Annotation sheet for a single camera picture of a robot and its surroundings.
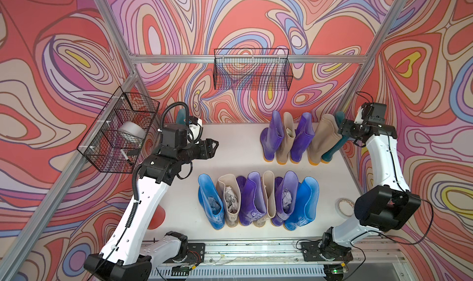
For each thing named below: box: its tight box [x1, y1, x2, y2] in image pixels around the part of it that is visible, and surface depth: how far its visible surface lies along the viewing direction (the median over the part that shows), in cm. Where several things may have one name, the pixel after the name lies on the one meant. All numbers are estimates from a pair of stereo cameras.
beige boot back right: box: [307, 113, 343, 166], surface depth 89 cm
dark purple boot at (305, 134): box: [290, 112, 316, 164], surface depth 90 cm
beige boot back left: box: [276, 111, 296, 166], surface depth 91 cm
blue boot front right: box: [283, 176, 320, 232], surface depth 65 cm
